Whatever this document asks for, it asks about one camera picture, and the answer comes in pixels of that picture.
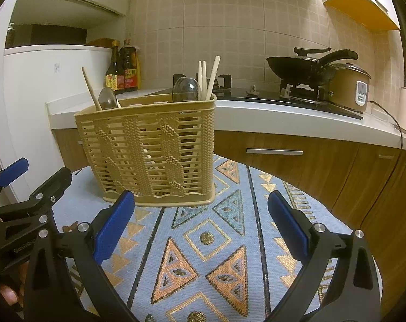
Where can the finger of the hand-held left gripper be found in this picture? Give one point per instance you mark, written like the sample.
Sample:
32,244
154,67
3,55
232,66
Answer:
55,184
13,172

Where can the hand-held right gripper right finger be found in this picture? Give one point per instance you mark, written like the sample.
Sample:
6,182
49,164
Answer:
286,223

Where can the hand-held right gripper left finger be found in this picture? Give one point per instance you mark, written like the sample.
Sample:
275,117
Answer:
112,228

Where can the beige plastic utensil basket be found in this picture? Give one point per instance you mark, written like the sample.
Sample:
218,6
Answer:
139,161

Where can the wooden chopstick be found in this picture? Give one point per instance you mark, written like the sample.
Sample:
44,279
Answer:
90,89

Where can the clear plastic spoon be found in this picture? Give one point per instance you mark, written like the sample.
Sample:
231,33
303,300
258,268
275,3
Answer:
185,89
107,99

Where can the person's left hand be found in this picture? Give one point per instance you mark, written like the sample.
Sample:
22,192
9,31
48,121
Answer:
10,293

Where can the blue patterned tablecloth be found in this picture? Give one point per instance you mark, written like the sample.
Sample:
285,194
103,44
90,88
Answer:
206,241

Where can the black gas stove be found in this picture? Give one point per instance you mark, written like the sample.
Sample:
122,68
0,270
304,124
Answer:
256,98

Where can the white stove knob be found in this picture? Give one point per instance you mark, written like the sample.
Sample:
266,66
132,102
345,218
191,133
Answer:
283,93
253,90

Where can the dark jar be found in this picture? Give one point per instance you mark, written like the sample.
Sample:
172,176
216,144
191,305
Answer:
10,37

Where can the golden rice cooker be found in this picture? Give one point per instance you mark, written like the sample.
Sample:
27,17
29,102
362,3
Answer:
343,87

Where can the wooden board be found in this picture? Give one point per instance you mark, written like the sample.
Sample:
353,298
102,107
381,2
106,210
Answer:
100,42

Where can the black wok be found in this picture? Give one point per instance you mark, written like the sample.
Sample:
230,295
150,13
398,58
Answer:
290,68

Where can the white and orange wall cabinet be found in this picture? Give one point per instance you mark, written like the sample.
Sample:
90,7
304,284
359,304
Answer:
357,6

